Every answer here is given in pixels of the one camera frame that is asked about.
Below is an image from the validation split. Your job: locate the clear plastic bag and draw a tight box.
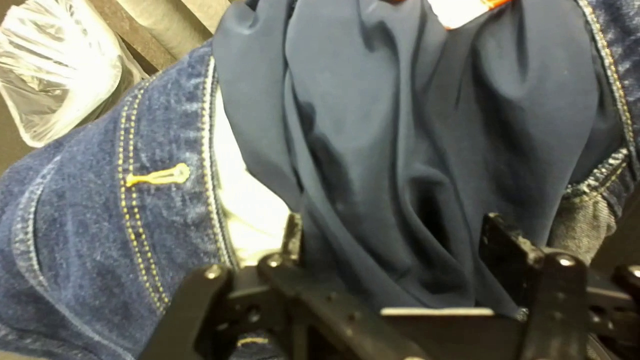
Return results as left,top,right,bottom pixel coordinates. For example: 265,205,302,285
0,0,146,147

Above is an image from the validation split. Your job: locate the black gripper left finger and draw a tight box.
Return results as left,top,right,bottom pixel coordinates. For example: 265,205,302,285
258,213,428,360

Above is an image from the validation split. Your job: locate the blue jean jacket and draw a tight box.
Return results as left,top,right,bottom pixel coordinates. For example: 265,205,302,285
0,0,640,360

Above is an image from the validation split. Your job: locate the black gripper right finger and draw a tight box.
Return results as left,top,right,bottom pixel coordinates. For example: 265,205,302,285
480,211,588,360

